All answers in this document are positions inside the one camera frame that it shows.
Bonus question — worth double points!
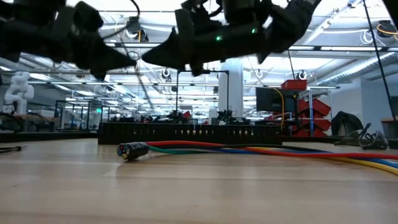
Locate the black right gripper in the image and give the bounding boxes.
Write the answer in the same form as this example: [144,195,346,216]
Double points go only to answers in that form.
[141,8,269,77]

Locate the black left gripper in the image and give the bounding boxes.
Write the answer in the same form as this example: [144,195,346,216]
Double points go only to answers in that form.
[0,0,137,79]

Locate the black slotted cable duct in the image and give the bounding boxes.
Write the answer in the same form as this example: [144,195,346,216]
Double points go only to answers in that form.
[98,122,283,146]

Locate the black tape bundle wrap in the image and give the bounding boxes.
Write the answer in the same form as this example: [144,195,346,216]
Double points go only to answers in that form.
[116,141,150,162]

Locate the multicolour cable bundle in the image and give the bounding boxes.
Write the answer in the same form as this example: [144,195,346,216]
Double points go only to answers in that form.
[174,146,398,169]

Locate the black cable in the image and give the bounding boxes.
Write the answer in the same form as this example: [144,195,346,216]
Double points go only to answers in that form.
[214,142,330,153]
[287,49,297,81]

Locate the white pillar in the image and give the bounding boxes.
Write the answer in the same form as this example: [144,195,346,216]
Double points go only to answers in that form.
[218,58,244,119]

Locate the small black background robot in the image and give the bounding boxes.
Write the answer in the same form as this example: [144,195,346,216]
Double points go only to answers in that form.
[216,109,237,124]

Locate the black monitor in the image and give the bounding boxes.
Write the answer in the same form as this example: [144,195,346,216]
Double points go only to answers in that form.
[256,87,296,113]

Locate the red box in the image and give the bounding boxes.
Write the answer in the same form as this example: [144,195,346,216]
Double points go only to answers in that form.
[281,79,308,91]

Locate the red storage bin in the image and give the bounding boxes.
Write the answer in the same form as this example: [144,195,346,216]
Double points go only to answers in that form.
[298,98,332,118]
[292,118,332,138]

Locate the metal shelf rack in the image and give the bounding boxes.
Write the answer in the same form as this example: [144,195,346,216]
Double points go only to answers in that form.
[307,88,333,138]

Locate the black bag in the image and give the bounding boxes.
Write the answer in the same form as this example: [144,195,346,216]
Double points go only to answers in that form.
[331,111,364,138]

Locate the thin black pole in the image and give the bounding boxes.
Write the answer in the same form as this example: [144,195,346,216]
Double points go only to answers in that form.
[362,0,398,121]

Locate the clear safety glasses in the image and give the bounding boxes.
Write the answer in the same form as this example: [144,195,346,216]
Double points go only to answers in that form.
[334,123,389,151]

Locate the grey bin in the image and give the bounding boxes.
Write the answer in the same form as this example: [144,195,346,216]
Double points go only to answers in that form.
[381,118,398,140]

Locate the ceiling cable reel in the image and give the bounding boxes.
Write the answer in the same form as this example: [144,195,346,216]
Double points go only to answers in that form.
[377,20,398,39]
[126,17,149,43]

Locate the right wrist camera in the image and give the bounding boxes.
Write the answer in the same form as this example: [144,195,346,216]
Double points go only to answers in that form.
[182,0,224,32]

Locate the black workstation frame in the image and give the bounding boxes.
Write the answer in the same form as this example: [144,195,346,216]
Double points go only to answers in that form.
[54,100,103,131]

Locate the black hanging cable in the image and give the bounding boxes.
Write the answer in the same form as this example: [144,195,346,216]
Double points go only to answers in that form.
[287,49,297,81]

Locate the yellow hanging cable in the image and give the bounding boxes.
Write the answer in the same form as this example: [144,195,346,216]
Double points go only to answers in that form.
[272,88,285,130]

